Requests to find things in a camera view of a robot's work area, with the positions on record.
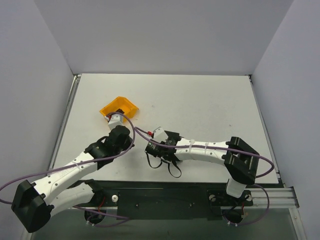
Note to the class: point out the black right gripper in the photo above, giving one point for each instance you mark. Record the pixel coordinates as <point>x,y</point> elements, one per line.
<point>152,147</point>

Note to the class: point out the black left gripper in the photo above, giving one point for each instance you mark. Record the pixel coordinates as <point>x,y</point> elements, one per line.
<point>120,111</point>

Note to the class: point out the yellow plastic bin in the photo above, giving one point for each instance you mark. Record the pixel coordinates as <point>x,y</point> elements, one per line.
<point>120,102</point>

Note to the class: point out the black credit card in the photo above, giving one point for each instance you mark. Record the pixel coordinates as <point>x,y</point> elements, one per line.
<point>120,111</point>

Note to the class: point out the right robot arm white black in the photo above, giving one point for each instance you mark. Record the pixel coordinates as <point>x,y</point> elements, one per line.
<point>240,159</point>

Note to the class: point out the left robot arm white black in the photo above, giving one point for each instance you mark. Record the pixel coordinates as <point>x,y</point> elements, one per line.
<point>34,203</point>

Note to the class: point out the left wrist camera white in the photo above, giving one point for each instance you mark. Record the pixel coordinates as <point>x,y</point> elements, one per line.
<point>115,120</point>

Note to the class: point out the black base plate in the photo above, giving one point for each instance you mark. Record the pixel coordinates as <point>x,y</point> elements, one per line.
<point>145,200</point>

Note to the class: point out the aluminium rail frame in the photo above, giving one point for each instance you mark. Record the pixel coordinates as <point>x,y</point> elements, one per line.
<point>200,107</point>

